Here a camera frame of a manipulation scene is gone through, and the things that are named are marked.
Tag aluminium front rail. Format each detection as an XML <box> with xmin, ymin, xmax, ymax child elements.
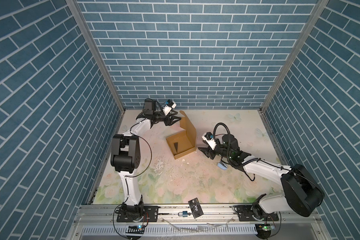
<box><xmin>74</xmin><ymin>204</ymin><xmax>322</xmax><ymax>226</ymax></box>

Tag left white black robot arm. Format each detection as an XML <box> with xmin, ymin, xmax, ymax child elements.
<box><xmin>110</xmin><ymin>99</ymin><xmax>181</xmax><ymax>217</ymax></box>

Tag small blue connector on rail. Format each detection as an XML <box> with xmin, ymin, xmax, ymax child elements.
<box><xmin>178</xmin><ymin>211</ymin><xmax>189</xmax><ymax>217</ymax></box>

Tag white perforated cable duct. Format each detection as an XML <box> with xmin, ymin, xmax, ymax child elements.
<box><xmin>82</xmin><ymin>224</ymin><xmax>258</xmax><ymax>237</ymax></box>

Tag brown cardboard box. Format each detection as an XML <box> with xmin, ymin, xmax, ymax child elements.
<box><xmin>166</xmin><ymin>111</ymin><xmax>197</xmax><ymax>160</ymax></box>

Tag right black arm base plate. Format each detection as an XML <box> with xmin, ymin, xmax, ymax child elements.
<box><xmin>232</xmin><ymin>204</ymin><xmax>280</xmax><ymax>222</ymax></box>

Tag light blue stapler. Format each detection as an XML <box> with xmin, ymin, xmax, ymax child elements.
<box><xmin>217</xmin><ymin>163</ymin><xmax>228</xmax><ymax>171</ymax></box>

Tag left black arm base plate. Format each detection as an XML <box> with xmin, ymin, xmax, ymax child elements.
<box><xmin>115</xmin><ymin>206</ymin><xmax>159</xmax><ymax>223</ymax></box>

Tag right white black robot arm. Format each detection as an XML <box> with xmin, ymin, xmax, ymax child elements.
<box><xmin>199</xmin><ymin>132</ymin><xmax>325</xmax><ymax>221</ymax></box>

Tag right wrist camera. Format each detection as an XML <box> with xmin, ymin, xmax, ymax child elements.
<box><xmin>202</xmin><ymin>132</ymin><xmax>217</xmax><ymax>150</ymax></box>

